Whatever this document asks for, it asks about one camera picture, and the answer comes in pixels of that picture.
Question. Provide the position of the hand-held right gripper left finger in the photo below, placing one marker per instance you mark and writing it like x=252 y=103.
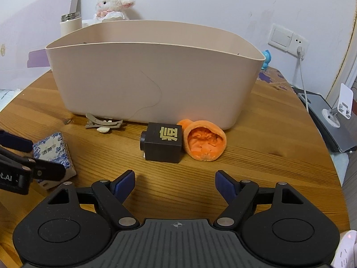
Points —
x=126 y=184

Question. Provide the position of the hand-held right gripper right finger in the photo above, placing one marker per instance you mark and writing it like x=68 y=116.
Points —
x=224 y=186

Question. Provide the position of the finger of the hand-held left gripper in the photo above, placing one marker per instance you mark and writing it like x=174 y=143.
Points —
x=47 y=170
x=17 y=142

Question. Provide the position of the blue white tissue packet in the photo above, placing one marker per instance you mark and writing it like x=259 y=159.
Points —
x=54 y=148

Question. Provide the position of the light blue printed cloth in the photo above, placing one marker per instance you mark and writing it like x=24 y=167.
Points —
x=7 y=97

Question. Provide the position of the dark brown cube box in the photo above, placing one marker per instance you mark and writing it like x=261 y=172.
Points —
x=163 y=145

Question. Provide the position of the taupe hair clip white flower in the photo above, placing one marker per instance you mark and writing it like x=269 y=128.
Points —
x=106 y=126

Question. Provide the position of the purple box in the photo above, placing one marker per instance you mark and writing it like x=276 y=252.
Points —
x=39 y=58

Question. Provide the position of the beige plastic storage bin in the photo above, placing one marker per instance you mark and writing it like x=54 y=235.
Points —
x=150 y=78

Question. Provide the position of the purple patterned paper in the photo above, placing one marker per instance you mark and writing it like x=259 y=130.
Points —
x=272 y=78

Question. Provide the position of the lilac board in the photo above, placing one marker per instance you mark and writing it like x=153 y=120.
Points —
x=30 y=25

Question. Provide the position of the dark grey flat device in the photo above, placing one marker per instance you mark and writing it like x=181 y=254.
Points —
x=329 y=128

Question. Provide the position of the small blue figure toy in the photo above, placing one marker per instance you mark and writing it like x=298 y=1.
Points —
x=266 y=59

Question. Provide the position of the pink white object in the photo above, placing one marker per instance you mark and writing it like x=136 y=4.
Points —
x=347 y=249

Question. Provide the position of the white phone stand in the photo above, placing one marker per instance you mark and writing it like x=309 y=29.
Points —
x=339 y=107

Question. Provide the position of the white plush sheep toy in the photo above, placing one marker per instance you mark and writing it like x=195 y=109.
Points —
x=111 y=4

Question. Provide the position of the white wall switch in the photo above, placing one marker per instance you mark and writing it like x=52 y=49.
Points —
x=280 y=36

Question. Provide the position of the white wall socket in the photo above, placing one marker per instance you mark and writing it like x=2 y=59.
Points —
x=299 y=44

